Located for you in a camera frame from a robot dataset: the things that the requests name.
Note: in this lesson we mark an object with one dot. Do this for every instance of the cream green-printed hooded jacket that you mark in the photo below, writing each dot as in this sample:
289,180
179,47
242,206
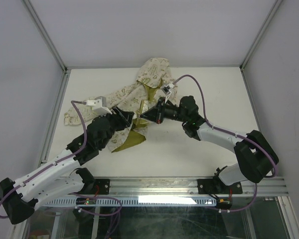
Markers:
138,98

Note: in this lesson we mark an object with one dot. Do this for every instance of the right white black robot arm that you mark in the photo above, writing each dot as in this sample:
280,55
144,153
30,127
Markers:
255,157

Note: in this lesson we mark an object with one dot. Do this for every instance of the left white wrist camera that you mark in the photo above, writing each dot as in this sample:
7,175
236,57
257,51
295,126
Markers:
99,106

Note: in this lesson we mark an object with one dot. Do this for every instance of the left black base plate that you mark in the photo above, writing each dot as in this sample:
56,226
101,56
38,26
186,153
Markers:
99,186

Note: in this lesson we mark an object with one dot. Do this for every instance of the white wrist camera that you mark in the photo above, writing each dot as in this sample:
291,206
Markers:
167,89
99,106

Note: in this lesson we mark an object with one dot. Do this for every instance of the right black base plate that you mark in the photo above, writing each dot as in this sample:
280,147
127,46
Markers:
217,187

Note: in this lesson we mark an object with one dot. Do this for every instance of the white slotted cable duct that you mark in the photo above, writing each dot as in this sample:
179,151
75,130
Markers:
143,201

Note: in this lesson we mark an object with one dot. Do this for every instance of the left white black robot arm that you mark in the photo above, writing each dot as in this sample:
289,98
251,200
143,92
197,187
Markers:
65,174

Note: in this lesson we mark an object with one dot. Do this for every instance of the left aluminium frame post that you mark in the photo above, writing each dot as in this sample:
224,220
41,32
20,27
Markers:
47,39

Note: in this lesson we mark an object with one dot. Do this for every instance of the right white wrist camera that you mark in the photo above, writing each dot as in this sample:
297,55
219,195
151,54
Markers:
167,89

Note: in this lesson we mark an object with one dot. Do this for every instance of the aluminium frame post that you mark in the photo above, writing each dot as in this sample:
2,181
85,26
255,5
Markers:
260,34
47,39

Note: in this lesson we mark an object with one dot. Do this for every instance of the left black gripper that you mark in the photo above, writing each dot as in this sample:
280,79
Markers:
123,118

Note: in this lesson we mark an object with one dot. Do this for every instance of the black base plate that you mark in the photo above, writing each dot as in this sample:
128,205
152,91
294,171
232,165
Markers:
217,187
99,186

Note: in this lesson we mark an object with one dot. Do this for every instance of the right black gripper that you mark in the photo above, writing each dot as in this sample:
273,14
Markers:
156,114

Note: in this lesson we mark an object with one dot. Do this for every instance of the aluminium mounting rail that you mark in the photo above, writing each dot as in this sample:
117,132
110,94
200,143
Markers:
133,186

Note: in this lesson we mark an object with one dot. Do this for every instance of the right aluminium frame post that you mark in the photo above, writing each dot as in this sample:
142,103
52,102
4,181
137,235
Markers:
260,34

